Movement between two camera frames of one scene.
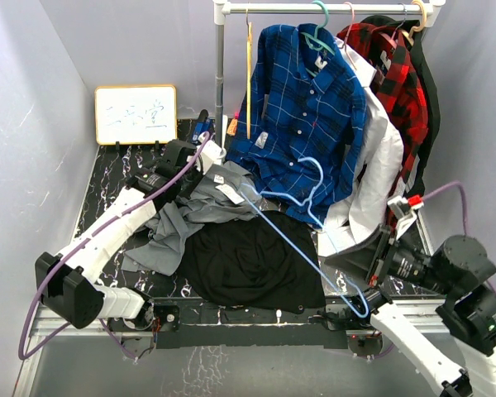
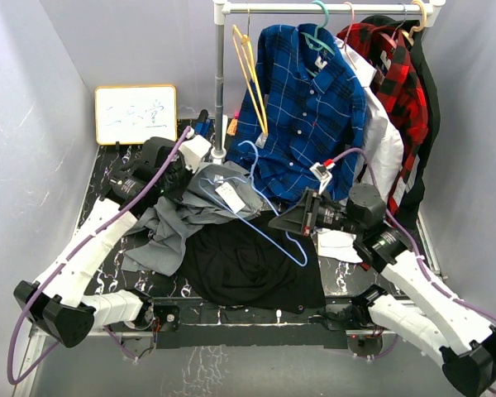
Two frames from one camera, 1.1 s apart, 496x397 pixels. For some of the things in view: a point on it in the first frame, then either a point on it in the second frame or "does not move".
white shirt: [382, 165] does not move
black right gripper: [364, 259] → [298, 219]
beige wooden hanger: [417, 29] does not move
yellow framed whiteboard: [135, 114] does not move
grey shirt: [223, 193] does not move
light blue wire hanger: [245, 187] → [205, 179]
